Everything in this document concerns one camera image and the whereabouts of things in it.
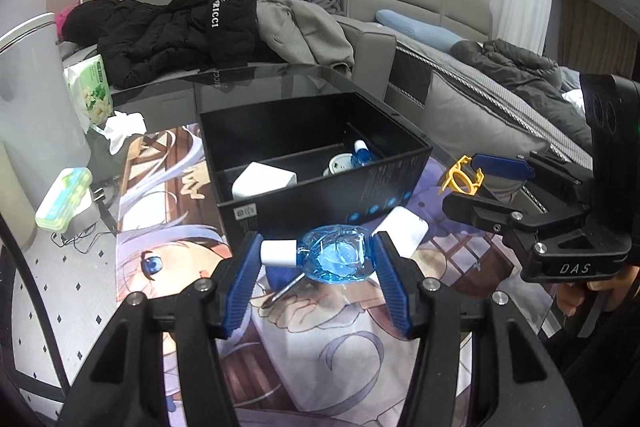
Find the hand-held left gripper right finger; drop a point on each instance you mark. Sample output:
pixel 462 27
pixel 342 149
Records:
pixel 395 287

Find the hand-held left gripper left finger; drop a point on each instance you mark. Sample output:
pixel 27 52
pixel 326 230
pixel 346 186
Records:
pixel 240 287

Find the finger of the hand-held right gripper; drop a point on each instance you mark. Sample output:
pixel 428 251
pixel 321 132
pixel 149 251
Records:
pixel 480 212
pixel 500 167

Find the yellow plastic clip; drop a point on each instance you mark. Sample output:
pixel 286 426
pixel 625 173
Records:
pixel 462 179

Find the blue bottle white cap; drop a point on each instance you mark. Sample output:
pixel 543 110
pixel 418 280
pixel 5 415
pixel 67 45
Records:
pixel 362 154
pixel 330 257

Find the white charger plug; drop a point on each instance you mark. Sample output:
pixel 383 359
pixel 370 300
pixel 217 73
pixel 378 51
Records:
pixel 262 182

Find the black cardboard box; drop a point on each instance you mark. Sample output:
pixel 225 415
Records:
pixel 320 207

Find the round white grey lid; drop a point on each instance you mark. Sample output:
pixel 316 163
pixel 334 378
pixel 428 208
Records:
pixel 337 166

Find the person's right hand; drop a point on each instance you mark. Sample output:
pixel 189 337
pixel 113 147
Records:
pixel 567 299

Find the grey cushion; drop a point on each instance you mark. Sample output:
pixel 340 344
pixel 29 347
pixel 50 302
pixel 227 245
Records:
pixel 480 132

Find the small flat white box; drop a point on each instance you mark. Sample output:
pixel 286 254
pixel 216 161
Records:
pixel 405 227

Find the dark green puffer jacket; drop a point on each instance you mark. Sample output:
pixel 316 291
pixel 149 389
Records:
pixel 520 72

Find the anime printed desk mat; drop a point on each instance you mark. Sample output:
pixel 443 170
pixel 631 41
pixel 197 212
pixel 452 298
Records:
pixel 320 367

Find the blue pillow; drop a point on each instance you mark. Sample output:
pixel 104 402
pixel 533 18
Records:
pixel 420 29

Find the grey sofa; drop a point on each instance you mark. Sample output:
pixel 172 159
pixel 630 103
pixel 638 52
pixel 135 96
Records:
pixel 375 49

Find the green pill case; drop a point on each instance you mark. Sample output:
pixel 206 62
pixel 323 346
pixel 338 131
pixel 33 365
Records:
pixel 65 199

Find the crumpled white tissue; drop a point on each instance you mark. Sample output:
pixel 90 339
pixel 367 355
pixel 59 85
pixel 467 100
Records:
pixel 122 127

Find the grey coat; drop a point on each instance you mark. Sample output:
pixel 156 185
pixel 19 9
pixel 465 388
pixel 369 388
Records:
pixel 300 32

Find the beige cup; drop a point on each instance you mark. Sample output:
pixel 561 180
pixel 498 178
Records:
pixel 12 192

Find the green tissue pack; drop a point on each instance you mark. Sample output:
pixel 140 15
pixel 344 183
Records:
pixel 90 89

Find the black puffer jacket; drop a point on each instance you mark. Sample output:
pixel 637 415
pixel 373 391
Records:
pixel 165 37

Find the tall white cylinder appliance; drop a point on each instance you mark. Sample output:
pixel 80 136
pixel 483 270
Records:
pixel 30 92

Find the pink garment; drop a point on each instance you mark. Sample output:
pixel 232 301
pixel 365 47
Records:
pixel 62 19

